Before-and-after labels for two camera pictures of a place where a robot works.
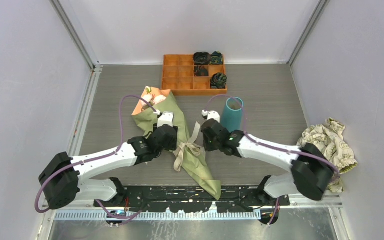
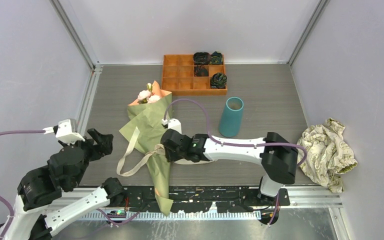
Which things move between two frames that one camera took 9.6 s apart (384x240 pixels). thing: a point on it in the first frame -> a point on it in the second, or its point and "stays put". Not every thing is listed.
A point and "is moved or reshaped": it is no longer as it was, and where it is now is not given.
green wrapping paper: [190, 153] -> [144, 129]
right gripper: [207, 146] -> [170, 156]
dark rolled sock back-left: [201, 58] stays put
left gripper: [172, 145] -> [100, 149]
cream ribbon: [192, 148] is moved or reshaped
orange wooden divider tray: [182, 76] stays put
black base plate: [187, 199] stays put
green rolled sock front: [218, 81] stays put
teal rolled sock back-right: [216, 58] stays put
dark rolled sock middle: [200, 70] stays put
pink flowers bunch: [153, 100] is moved or reshaped
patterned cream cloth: [335, 151] stays put
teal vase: [231, 119] stays put
